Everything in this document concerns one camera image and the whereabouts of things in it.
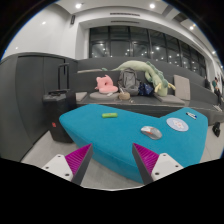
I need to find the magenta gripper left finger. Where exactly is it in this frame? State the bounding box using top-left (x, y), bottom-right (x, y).
top-left (42, 144), bottom-right (93, 185)

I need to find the green dragon plush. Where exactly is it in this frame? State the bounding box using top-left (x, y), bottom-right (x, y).
top-left (101, 59), bottom-right (176, 97)

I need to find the seated person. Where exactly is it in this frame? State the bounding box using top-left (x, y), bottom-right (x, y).
top-left (212, 77), bottom-right (222, 106)

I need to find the black rolling suitcase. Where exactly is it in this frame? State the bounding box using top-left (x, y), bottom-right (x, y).
top-left (42, 62), bottom-right (78, 144)

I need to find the grey square cushion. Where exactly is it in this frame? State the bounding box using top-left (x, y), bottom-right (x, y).
top-left (174, 75), bottom-right (190, 100)

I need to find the green cylindrical object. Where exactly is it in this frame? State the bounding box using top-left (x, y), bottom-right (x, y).
top-left (102, 113), bottom-right (118, 118)

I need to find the small woven basket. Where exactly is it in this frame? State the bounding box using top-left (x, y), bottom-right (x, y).
top-left (119, 92), bottom-right (130, 100)

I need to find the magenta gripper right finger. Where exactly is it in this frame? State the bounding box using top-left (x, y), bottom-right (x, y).
top-left (132, 143), bottom-right (183, 185)

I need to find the grey computer mouse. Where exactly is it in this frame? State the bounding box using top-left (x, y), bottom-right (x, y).
top-left (141, 126), bottom-right (162, 140)

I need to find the grey backpack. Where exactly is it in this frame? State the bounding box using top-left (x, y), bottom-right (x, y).
top-left (118, 68), bottom-right (140, 96)

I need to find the dark grey tiered sofa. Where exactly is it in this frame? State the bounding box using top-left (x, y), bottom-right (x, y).
top-left (73, 57), bottom-right (224, 125)

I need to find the dark blue bag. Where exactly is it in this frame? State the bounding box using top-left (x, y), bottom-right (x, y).
top-left (139, 83), bottom-right (154, 96)

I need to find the round grey seat cushion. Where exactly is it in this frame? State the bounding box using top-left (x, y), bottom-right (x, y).
top-left (90, 92), bottom-right (119, 101)

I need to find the teal upholstered bench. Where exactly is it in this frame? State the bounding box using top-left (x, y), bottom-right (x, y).
top-left (59, 104), bottom-right (208, 182)

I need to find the black bag on floor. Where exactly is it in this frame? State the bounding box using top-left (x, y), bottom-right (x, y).
top-left (212, 122), bottom-right (221, 137)

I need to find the round white mouse pad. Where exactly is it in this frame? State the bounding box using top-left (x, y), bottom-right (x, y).
top-left (166, 118), bottom-right (189, 132)

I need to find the pink plush toy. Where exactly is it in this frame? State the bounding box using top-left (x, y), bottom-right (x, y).
top-left (95, 75), bottom-right (118, 94)

